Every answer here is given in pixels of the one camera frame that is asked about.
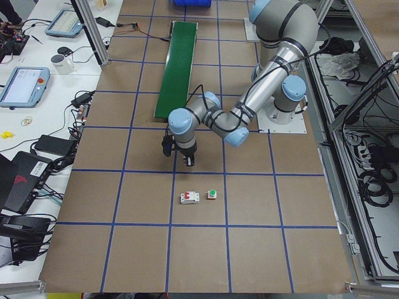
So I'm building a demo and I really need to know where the teach pendant tablet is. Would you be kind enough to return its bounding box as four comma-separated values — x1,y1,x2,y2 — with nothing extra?
1,67,50,108
45,9,83,38

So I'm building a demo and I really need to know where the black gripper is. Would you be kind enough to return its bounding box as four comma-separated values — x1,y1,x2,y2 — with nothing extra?
179,148,196,167

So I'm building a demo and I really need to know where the green push button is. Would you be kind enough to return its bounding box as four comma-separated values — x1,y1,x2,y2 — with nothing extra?
207,189,218,200

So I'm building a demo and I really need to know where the black computer mouse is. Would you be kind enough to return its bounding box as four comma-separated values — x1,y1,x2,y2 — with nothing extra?
57,47,73,57

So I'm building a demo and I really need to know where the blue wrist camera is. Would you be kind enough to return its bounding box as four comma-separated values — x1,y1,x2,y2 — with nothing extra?
161,135,175,157

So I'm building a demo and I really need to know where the white crumpled cloth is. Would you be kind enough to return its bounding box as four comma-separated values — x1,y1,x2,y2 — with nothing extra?
320,53,360,80

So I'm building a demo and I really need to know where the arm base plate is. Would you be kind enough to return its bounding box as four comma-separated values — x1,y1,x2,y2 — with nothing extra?
244,17,260,42
257,95,308,134

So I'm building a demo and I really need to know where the white red circuit breaker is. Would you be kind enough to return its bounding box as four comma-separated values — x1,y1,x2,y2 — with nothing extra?
180,191,200,204

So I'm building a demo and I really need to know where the blue plastic bin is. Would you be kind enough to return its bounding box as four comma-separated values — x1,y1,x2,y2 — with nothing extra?
174,0,212,7

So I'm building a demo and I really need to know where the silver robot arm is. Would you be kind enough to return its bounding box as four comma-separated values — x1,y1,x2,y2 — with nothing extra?
249,1,319,77
161,67,306,167

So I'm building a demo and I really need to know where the green conveyor belt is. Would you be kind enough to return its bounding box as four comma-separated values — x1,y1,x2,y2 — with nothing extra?
154,21,198,119

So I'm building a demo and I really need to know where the white mug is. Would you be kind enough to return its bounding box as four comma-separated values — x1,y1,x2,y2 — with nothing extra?
50,54,74,75

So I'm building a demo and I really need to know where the aluminium frame post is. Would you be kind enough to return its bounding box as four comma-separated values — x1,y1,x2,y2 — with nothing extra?
71,0,109,67

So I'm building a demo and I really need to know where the black power adapter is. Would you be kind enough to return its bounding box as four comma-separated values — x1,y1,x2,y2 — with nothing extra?
71,92,93,108

